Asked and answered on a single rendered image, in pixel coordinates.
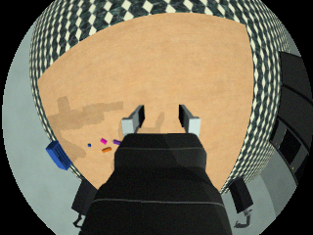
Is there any purple rod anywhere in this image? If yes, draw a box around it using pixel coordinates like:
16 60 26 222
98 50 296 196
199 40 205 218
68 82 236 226
113 139 121 145

